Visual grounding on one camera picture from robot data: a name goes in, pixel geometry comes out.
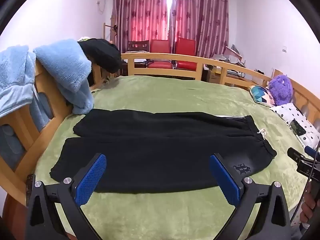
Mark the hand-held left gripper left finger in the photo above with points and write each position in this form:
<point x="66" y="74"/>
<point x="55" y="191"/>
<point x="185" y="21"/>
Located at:
<point x="90" y="177"/>

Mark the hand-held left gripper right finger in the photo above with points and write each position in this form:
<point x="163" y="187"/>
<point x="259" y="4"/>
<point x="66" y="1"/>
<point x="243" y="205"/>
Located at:
<point x="225" y="177"/>

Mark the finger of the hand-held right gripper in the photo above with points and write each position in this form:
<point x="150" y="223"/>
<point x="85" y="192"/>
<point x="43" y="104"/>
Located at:
<point x="310" y="151"/>
<point x="295" y="155"/>

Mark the black pants with white stripe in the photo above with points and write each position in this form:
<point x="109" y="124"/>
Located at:
<point x="160" y="152"/>

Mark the person's right hand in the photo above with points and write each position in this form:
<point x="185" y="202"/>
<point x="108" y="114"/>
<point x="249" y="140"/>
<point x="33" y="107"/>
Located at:
<point x="310" y="207"/>

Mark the white dotted pillow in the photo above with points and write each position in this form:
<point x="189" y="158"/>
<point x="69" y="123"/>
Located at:
<point x="292" y="115"/>

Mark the purple plush toy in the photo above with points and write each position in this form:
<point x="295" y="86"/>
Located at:
<point x="281" y="90"/>

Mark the colourful geometric pillow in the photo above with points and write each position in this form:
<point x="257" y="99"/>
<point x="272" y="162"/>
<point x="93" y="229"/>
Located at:
<point x="261" y="95"/>

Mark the green fleece blanket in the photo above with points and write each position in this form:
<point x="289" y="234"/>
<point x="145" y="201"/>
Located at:
<point x="175" y="95"/>

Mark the light blue fleece robe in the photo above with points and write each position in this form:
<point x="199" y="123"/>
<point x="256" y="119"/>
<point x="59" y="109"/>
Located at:
<point x="65" y="65"/>

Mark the pile of papers and boxes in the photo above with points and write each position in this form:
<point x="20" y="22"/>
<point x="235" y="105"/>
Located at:
<point x="232" y="55"/>

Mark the black garment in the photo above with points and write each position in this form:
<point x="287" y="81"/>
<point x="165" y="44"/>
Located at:
<point x="105" y="53"/>

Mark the red chair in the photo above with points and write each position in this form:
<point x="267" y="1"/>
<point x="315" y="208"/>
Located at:
<point x="160" y="47"/>
<point x="185" y="47"/>

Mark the dark wooden chair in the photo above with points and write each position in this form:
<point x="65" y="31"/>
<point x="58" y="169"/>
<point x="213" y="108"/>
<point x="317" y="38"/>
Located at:
<point x="138" y="46"/>

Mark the wooden clothes rack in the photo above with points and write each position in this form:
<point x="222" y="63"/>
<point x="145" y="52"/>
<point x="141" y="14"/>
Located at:
<point x="105" y="31"/>

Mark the red flowered curtain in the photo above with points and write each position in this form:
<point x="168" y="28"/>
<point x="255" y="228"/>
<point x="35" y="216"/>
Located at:
<point x="200" y="17"/>
<point x="140" y="12"/>

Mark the wooden bed frame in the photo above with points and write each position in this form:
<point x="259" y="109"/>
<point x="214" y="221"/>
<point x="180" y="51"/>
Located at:
<point x="15" y="122"/>

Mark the white wall socket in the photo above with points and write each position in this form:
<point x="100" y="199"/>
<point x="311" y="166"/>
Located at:
<point x="284" y="48"/>

